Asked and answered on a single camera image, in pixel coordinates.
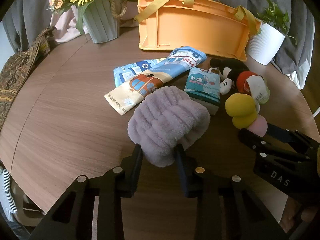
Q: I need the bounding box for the black white mouse plush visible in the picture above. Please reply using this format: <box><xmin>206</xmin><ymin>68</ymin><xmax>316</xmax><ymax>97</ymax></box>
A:
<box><xmin>210</xmin><ymin>58</ymin><xmax>270</xmax><ymax>104</ymax></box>

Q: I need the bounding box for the grey metal flower bucket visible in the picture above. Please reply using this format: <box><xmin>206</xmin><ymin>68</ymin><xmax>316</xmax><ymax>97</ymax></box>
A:
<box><xmin>83</xmin><ymin>0</ymin><xmax>127</xmax><ymax>44</ymax></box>

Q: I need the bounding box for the yellow crate strap handle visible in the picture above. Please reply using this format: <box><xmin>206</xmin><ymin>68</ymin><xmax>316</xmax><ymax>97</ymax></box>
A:
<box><xmin>134</xmin><ymin>0</ymin><xmax>194</xmax><ymax>23</ymax></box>

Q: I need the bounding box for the beige fire truck cloth book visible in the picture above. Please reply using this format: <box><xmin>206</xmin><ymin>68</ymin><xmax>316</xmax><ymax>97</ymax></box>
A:
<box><xmin>104</xmin><ymin>70</ymin><xmax>172</xmax><ymax>115</ymax></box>

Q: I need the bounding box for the pink makeup sponge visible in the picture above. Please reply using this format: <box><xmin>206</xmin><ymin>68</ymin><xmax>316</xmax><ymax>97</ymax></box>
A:
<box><xmin>247</xmin><ymin>114</ymin><xmax>268</xmax><ymax>137</ymax></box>

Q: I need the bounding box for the patterned woven cushion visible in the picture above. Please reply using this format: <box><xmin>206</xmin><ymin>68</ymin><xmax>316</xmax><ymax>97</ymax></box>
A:
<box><xmin>1</xmin><ymin>27</ymin><xmax>56</xmax><ymax>126</ymax></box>

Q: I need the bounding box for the white plant pot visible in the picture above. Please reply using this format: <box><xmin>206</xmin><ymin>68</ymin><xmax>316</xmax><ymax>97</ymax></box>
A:
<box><xmin>246</xmin><ymin>23</ymin><xmax>285</xmax><ymax>66</ymax></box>

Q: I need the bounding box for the blue vehicle print cloth book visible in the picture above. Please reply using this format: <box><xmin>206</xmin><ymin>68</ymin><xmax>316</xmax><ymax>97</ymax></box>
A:
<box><xmin>113</xmin><ymin>47</ymin><xmax>207</xmax><ymax>87</ymax></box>

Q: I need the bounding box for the pink sheer curtain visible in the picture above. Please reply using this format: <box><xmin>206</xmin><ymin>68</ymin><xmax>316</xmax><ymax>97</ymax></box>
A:
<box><xmin>50</xmin><ymin>2</ymin><xmax>138</xmax><ymax>43</ymax></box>

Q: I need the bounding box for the lilac fluffy headband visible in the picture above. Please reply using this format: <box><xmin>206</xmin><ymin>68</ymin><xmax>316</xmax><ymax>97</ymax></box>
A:
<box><xmin>127</xmin><ymin>86</ymin><xmax>210</xmax><ymax>167</ymax></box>

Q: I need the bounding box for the teal cartoon tissue pack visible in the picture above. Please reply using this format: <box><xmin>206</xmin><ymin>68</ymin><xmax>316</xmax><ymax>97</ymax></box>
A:
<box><xmin>184</xmin><ymin>67</ymin><xmax>220</xmax><ymax>115</ymax></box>

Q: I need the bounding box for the orange plastic crate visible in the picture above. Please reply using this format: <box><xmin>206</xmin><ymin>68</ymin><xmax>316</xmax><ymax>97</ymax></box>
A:
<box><xmin>138</xmin><ymin>0</ymin><xmax>261</xmax><ymax>61</ymax></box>

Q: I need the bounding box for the yellow makeup sponge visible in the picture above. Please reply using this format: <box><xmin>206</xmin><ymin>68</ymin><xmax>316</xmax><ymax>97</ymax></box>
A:
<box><xmin>225</xmin><ymin>93</ymin><xmax>258</xmax><ymax>129</ymax></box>

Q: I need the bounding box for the green leafy plant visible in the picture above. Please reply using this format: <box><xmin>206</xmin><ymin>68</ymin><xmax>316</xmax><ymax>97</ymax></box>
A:
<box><xmin>257</xmin><ymin>0</ymin><xmax>297</xmax><ymax>46</ymax></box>

